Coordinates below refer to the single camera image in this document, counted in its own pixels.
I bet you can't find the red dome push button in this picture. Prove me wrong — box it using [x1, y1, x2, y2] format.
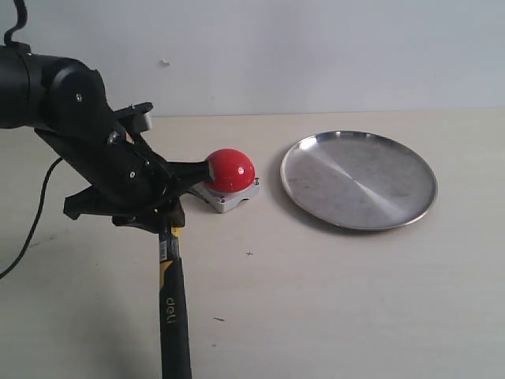
[189, 148, 260, 213]

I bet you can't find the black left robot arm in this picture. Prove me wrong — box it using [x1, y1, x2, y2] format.
[1, 47, 214, 234]

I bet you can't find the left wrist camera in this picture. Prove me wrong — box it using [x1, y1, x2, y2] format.
[114, 102, 153, 134]

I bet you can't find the black yellow claw hammer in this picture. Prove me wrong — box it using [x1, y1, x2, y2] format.
[159, 216, 192, 379]

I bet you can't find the round stainless steel plate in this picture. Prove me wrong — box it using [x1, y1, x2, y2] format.
[279, 130, 438, 232]

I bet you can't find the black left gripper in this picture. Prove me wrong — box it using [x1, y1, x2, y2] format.
[36, 123, 214, 234]

